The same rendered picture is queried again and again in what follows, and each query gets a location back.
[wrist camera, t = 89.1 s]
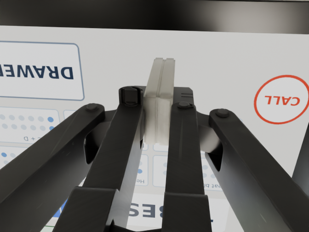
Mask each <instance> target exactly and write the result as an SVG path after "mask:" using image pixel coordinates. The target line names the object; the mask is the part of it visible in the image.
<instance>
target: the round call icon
mask: <svg viewBox="0 0 309 232"><path fill-rule="evenodd" d="M308 115H309V74H305V73H281V72H257V77H256V82H255V87H254V92H253V97H252V104H251V108H250V114H249V118H248V123H247V124H248V125H263V126H281V127H299V128H304V127H305V124H306V121H307V118H308Z"/></svg>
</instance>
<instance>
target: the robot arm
mask: <svg viewBox="0 0 309 232"><path fill-rule="evenodd" d="M174 77H175V60H174V58H166V59H165V60H164V59H163V58H155V59H154V62H153V65H152V69H151V72H150V75H149V79H148V83H147V86H125V87H121V88H120V89H119V105H118V107H117V109H115V110H108V111H105V107H104V106H103V105H102V104H96V103H89V104H86V105H84V106H82V107H80V108H79V109H78V110H77V111H75V112H74V113H73V114H71V115H70V116H69V117H67V118H66V119H65V120H63V121H62V122H61V123H60V124H58V125H57V126H55V127H54V128H53V129H52V130H51V131H49V132H48V133H47V134H45V135H44V136H43V137H41V138H40V139H39V140H37V141H36V142H35V143H33V144H32V145H31V146H30V147H29V148H27V149H26V150H25V151H23V152H22V153H21V154H19V155H18V156H17V157H15V158H14V159H13V160H11V161H10V162H9V163H8V164H7V165H5V166H4V167H3V168H1V169H0V232H41V230H42V229H43V228H44V227H45V225H46V224H47V223H48V222H49V221H50V219H51V218H52V217H53V216H54V215H55V213H56V212H57V211H58V210H59V209H60V208H61V206H62V205H63V204H64V203H65V202H66V204H65V206H64V208H63V210H62V212H61V214H60V216H59V218H58V220H57V222H56V224H55V226H54V228H53V230H52V232H136V231H132V230H129V229H126V226H127V222H128V217H129V213H130V208H131V203H132V197H133V193H134V188H135V183H136V179H137V173H138V168H139V164H140V159H141V154H142V150H143V143H145V144H146V145H155V144H156V143H158V144H159V145H168V157H167V169H166V186H165V192H164V203H163V215H162V226H161V228H159V229H153V230H146V231H139V232H212V224H211V216H210V208H209V200H208V195H205V190H204V181H203V172H202V162H201V153H200V151H204V152H205V158H206V160H207V162H208V164H209V166H210V167H211V169H212V171H213V173H214V175H215V177H216V179H217V181H218V183H219V185H220V186H221V188H222V190H223V192H224V194H225V196H226V198H227V200H228V202H229V204H230V206H231V208H232V210H233V212H234V214H235V215H236V217H237V219H238V221H239V223H240V225H241V227H242V229H243V231H244V232H309V197H308V196H307V195H306V194H305V192H304V191H303V190H302V189H301V188H300V187H299V186H298V184H297V183H296V182H295V181H294V180H293V179H292V178H291V177H290V175H289V174H288V173H287V172H286V171H285V170H284V169H283V167H282V166H281V165H280V164H279V163H278V162H277V161H276V160H275V159H274V158H273V156H272V155H271V154H270V153H269V152H268V151H267V150H266V148H265V147H264V146H263V145H262V144H261V143H260V142H259V140H258V139H257V138H256V137H255V136H254V135H253V134H252V132H251V131H250V130H249V129H248V128H247V127H246V126H245V124H244V123H243V122H242V121H241V120H240V119H239V118H238V116H237V115H236V114H235V113H233V112H232V111H230V110H228V109H223V108H221V109H213V110H211V111H210V113H209V115H206V114H202V113H200V112H198V111H197V110H196V106H195V105H194V96H193V90H192V89H191V88H190V87H175V86H174ZM85 177H86V179H85ZM84 179H85V181H84V183H83V185H82V186H79V185H80V183H81V182H82V181H83V180H84ZM66 200H67V201H66Z"/></svg>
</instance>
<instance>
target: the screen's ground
mask: <svg viewBox="0 0 309 232"><path fill-rule="evenodd" d="M0 40H23V41H64V42H79V43H80V53H81V61H82V69H83V77H84V86H85V94H86V102H72V101H52V100H33V99H5V98H0V104H3V105H21V106H40V107H59V108H78V109H79V108H80V107H82V106H84V105H86V104H89V103H96V104H102V105H103V106H104V107H105V110H115V109H117V107H118V105H119V89H120V88H121V87H125V86H147V83H148V79H149V75H150V72H151V69H152V65H153V62H154V59H155V58H163V59H164V60H165V59H166V58H174V60H175V77H174V86H175V87H190V88H191V89H192V90H193V96H194V105H195V106H196V110H197V111H198V112H200V113H202V114H206V115H209V113H210V111H211V110H213V109H221V108H223V109H228V110H230V111H232V112H233V113H235V114H236V115H237V116H245V117H246V121H245V126H246V127H247V128H248V129H249V130H250V131H251V132H252V134H253V135H254V136H255V137H256V138H257V139H258V140H259V142H260V143H261V144H262V145H263V146H264V147H265V148H266V150H267V151H268V152H269V153H270V154H271V155H272V156H273V158H274V159H275V160H276V161H277V162H278V163H279V164H280V165H281V166H282V167H283V169H284V170H285V171H286V172H287V173H288V174H289V175H290V177H292V174H293V171H294V168H295V165H296V162H297V159H298V155H299V152H300V149H301V146H302V142H303V139H304V136H305V133H306V129H307V126H308V123H309V115H308V118H307V121H306V124H305V127H304V128H299V127H281V126H263V125H248V124H247V123H248V118H249V114H250V108H251V104H252V97H253V92H254V87H255V82H256V77H257V73H258V72H281V73H305V74H309V35H302V34H270V33H237V32H205V31H174V30H141V29H94V28H62V27H30V26H0ZM164 192H165V189H156V188H142V187H135V188H134V193H133V197H132V203H131V208H130V213H129V217H128V222H127V226H126V229H129V230H132V231H136V232H139V231H146V230H153V229H159V228H161V226H162V215H163V203H164ZM205 195H208V200H209V208H210V216H211V224H212V232H244V231H243V229H242V227H241V225H240V223H239V221H238V219H237V217H236V215H235V214H234V212H233V210H232V208H231V206H230V204H229V202H228V200H227V198H226V196H225V194H224V193H216V192H205Z"/></svg>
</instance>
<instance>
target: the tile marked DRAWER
mask: <svg viewBox="0 0 309 232"><path fill-rule="evenodd" d="M0 98H5V99H33V100H52V101H72V102H86V94H85V86H84V77H83V69H82V61H81V53H80V43H79V42H64V41H23V40H0Z"/></svg>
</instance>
